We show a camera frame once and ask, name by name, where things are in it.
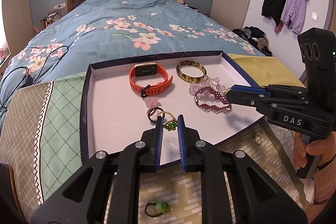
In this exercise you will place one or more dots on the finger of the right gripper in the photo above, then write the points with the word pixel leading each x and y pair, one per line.
pixel 244 99
pixel 250 89

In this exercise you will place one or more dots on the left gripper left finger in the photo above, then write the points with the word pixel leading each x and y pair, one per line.
pixel 106 187

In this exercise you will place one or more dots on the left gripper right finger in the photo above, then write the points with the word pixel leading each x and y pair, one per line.
pixel 234 188

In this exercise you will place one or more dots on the tortoiseshell bangle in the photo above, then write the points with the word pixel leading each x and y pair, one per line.
pixel 191 71

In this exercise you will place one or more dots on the orange smart watch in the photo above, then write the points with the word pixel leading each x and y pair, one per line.
pixel 149 79

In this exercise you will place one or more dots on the right pink sleeve forearm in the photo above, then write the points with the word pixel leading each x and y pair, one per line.
pixel 324 181

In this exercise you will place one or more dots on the right hand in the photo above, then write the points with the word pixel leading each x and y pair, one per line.
pixel 324 148

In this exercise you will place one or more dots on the pile of dark clothes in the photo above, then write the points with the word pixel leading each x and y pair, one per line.
pixel 255 37

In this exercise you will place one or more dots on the patterned patchwork cloth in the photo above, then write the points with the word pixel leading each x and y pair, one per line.
pixel 40 141

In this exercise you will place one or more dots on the purple jacket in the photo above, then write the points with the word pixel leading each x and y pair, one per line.
pixel 293 16

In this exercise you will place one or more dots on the black jacket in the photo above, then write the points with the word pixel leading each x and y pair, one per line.
pixel 273 9

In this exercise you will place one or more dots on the dark blue shallow box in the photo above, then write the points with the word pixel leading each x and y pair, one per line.
pixel 113 116

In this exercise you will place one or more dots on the blue floral duvet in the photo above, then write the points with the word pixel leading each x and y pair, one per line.
pixel 102 30

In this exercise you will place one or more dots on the pink small fan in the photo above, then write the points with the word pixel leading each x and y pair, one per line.
pixel 4 54

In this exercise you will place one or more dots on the cluttered left nightstand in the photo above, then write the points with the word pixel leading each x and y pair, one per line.
pixel 52 16

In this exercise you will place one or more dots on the white wall switch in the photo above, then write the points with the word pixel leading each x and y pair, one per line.
pixel 315 16

